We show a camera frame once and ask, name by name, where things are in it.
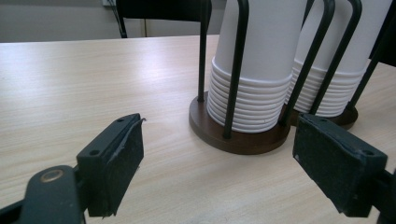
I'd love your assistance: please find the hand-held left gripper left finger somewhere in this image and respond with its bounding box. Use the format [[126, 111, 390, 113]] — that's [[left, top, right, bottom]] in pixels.
[[76, 113, 147, 218]]

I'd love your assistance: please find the black chair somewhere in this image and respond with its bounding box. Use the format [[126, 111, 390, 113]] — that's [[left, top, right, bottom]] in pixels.
[[114, 0, 213, 39]]

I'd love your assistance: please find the stack of white paper cups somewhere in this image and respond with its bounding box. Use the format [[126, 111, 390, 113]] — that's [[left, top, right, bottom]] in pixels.
[[206, 0, 308, 134], [284, 0, 394, 118]]

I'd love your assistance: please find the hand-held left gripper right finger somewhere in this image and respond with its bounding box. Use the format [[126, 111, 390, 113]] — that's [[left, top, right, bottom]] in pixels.
[[292, 113, 389, 218]]

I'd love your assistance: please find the cup holder with brown base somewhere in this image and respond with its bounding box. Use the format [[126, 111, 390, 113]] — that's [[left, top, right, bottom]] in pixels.
[[290, 0, 396, 131], [188, 0, 336, 156]]

